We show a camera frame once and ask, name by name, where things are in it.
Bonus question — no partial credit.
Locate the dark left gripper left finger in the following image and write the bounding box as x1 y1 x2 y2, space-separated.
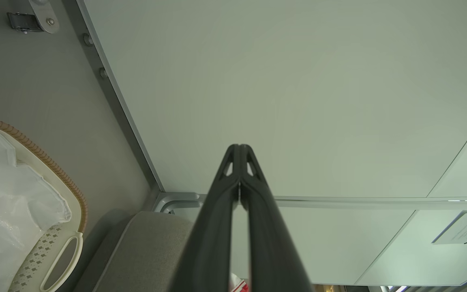
169 144 241 292

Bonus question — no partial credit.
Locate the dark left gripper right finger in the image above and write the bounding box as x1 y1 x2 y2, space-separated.
240 144 313 292

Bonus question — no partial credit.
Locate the red clothing with white stripes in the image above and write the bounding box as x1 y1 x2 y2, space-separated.
229 273 250 292

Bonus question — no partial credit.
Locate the white laundry basket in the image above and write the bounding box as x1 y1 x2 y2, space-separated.
0 117 89 292

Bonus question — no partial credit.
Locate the white sheer clothing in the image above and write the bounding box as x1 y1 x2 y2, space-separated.
0 128 73 292

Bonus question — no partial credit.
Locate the grey partition foot tube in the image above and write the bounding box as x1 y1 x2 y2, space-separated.
29 0 60 34
152 192 202 214

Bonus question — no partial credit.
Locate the grey fabric sofa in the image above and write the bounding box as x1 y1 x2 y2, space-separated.
71 210 201 292

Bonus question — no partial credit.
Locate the black caster wheel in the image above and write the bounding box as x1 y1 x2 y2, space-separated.
6 11 41 34

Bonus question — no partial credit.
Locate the grey partition upright post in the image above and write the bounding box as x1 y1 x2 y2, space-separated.
201 196 467 211

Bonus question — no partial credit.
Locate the grey aluminium partition rail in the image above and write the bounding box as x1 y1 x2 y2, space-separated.
61 0 165 199

